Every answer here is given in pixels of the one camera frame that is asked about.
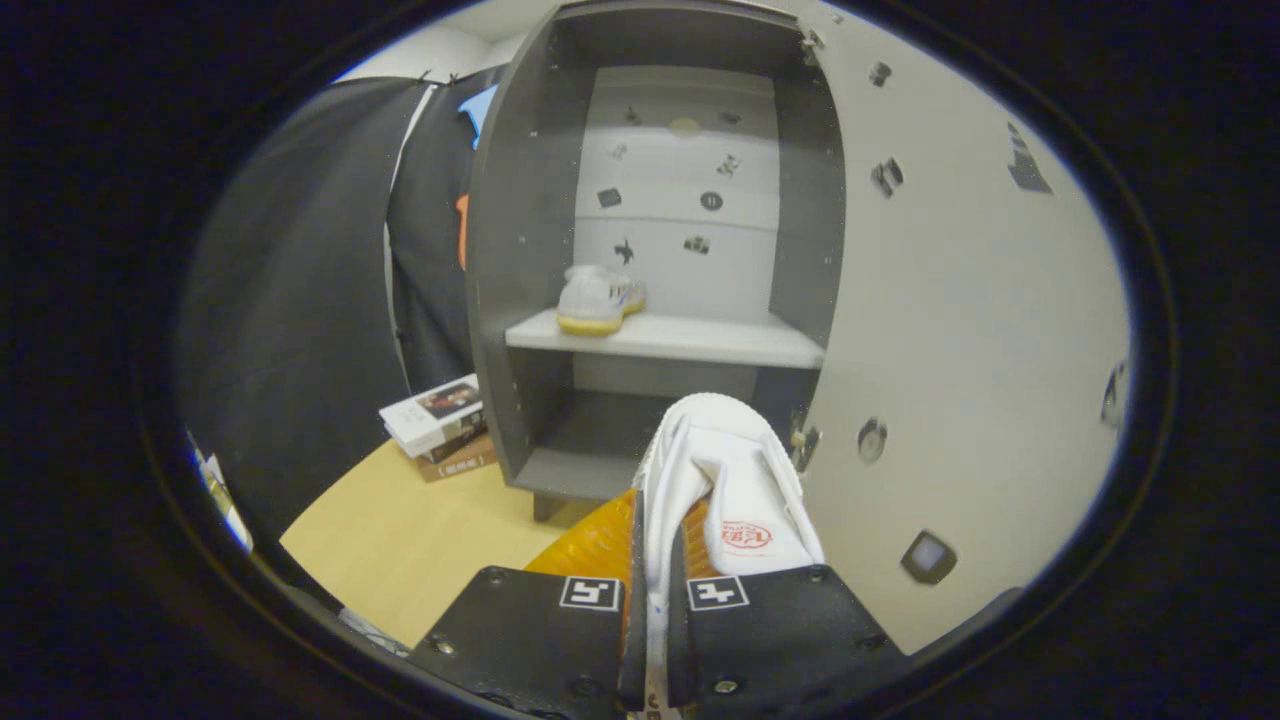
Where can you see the white shoe with yellow sole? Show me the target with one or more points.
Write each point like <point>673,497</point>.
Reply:
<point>590,298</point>

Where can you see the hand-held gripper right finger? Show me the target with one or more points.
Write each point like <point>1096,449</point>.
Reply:
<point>780,640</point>

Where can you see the white shoe with red print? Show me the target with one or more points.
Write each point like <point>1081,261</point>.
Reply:
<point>740,480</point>

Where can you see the white box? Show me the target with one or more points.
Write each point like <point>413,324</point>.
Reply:
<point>225,505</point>

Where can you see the dark grey shoe cabinet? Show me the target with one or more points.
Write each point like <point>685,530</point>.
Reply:
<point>520,250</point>

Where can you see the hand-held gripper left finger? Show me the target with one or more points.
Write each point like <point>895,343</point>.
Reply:
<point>560,640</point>

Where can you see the black backdrop cloth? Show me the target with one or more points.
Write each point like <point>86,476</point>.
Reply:
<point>300,300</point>

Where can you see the brown book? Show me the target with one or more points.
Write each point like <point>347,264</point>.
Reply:
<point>460,463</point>

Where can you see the light grey shoe cabinet door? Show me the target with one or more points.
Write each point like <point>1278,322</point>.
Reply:
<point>950,350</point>

